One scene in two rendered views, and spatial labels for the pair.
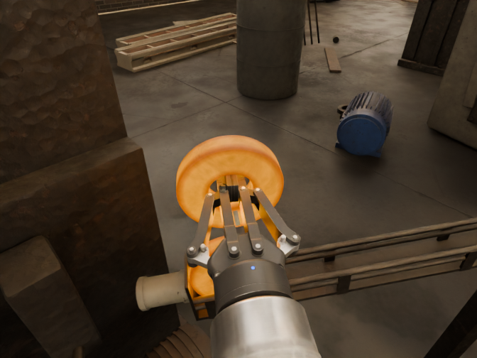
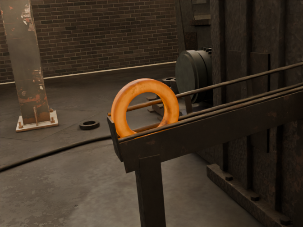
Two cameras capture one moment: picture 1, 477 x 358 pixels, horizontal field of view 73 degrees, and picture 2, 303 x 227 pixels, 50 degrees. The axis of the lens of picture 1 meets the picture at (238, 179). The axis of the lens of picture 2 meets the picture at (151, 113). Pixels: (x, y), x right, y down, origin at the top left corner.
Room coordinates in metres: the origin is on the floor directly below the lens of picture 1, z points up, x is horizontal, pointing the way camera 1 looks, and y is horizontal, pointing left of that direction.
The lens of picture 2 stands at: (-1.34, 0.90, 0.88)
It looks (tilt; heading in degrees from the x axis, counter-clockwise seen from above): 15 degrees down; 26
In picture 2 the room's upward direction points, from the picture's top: 5 degrees counter-clockwise
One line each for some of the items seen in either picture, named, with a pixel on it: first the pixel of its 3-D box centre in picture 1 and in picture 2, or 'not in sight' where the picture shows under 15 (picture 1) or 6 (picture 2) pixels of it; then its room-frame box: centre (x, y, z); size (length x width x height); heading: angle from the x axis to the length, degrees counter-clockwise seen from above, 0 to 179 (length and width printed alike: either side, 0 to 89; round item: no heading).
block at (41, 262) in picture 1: (52, 304); not in sight; (0.31, 0.32, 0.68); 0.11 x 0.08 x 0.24; 43
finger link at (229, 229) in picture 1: (228, 225); not in sight; (0.27, 0.01, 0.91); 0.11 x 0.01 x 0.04; 10
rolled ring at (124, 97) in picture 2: not in sight; (145, 113); (-0.60, 1.28, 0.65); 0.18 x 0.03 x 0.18; 136
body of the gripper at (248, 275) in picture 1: (248, 273); not in sight; (0.21, -0.01, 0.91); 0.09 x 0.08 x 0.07; 8
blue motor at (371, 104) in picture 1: (366, 120); not in sight; (1.98, -0.88, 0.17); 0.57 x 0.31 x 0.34; 153
